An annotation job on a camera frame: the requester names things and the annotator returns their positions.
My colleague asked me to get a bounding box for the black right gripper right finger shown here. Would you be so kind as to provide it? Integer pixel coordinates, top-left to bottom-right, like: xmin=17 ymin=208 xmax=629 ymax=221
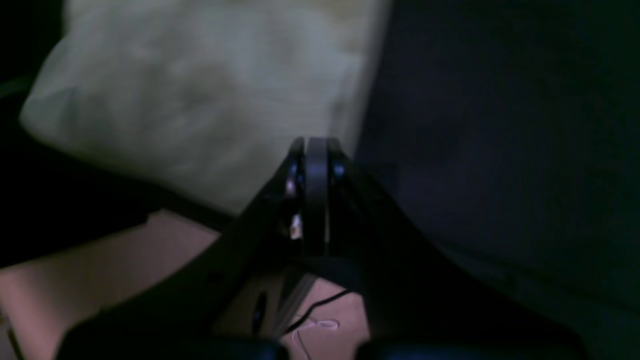
xmin=316 ymin=137 xmax=588 ymax=360

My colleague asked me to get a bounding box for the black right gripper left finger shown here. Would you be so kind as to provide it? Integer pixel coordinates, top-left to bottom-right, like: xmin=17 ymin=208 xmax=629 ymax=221
xmin=55 ymin=137 xmax=318 ymax=360

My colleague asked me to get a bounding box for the olive green T-shirt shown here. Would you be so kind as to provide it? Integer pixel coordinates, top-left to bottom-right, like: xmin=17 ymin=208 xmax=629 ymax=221
xmin=20 ymin=0 xmax=390 ymax=212

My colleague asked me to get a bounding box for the black table cloth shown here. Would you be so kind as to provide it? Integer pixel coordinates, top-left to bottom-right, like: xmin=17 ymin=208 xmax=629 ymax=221
xmin=0 ymin=0 xmax=640 ymax=360

